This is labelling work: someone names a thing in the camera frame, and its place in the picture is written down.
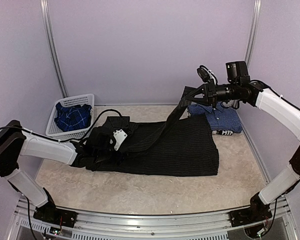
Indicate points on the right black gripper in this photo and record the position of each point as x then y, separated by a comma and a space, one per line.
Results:
210, 93

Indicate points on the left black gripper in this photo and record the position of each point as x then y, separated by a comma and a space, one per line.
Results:
118, 159

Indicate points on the blue checked shirt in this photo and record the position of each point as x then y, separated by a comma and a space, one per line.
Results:
219, 117

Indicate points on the black pinstripe long sleeve shirt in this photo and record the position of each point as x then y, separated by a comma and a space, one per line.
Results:
179, 147

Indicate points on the white plastic laundry basket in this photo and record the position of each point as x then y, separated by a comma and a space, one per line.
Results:
53, 131

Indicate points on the black white printed shirt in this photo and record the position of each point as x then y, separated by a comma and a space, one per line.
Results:
223, 132

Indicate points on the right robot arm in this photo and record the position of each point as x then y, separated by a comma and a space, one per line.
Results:
240, 87

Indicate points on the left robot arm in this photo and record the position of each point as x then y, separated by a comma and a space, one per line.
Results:
17, 141

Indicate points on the dark blue plaid shirt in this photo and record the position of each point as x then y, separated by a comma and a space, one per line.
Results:
73, 118

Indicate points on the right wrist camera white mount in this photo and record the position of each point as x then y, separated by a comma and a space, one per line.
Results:
206, 75

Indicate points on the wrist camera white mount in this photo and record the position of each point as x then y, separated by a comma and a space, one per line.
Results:
119, 136
206, 75

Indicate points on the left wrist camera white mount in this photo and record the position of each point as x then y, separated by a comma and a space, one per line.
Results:
119, 136

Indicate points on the right aluminium frame post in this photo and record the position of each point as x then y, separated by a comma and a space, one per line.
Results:
253, 31

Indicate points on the aluminium frame post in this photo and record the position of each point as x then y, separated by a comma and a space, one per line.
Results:
253, 31
52, 47

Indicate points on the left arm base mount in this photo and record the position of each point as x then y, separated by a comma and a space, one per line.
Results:
49, 213

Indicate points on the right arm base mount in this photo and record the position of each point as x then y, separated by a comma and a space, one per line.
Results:
257, 211

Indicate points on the front aluminium rail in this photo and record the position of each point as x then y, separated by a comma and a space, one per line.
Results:
213, 225

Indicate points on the left aluminium frame post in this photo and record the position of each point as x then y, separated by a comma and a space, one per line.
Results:
52, 47

